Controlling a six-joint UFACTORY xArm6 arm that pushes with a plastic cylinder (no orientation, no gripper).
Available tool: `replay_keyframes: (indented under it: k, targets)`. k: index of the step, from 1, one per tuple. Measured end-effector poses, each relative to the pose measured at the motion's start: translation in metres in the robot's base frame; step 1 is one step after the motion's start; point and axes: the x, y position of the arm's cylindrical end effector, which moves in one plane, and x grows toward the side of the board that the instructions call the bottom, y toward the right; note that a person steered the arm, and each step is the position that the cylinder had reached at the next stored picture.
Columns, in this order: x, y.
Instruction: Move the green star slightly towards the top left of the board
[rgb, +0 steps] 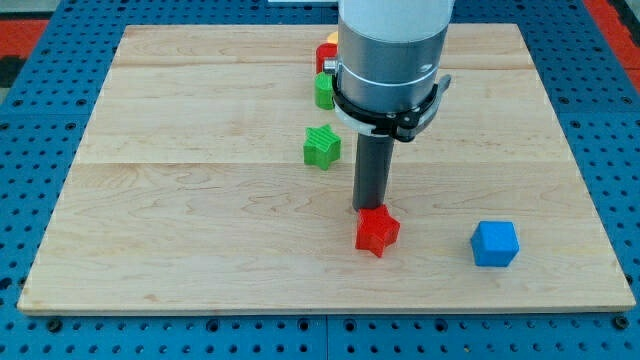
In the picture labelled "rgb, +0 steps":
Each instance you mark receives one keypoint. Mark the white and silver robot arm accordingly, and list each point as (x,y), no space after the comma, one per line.
(384,81)

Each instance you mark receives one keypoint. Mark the green cylinder block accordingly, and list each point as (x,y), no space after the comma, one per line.
(323,91)

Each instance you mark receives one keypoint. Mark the blue cube block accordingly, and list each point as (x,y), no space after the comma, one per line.
(494,243)

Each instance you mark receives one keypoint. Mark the red cylinder block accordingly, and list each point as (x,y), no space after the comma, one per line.
(326,58)

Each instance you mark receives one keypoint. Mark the black clamp ring mount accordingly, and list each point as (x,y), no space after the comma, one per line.
(402,126)

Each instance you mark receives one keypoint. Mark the red star block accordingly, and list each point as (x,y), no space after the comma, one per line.
(376,230)

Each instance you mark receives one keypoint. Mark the yellow block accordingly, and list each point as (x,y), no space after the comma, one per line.
(333,38)

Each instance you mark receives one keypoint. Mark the green star block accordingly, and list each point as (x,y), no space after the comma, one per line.
(322,146)

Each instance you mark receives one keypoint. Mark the light wooden board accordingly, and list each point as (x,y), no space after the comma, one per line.
(189,195)

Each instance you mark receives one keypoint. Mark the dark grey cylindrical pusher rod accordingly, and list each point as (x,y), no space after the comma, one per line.
(373,161)

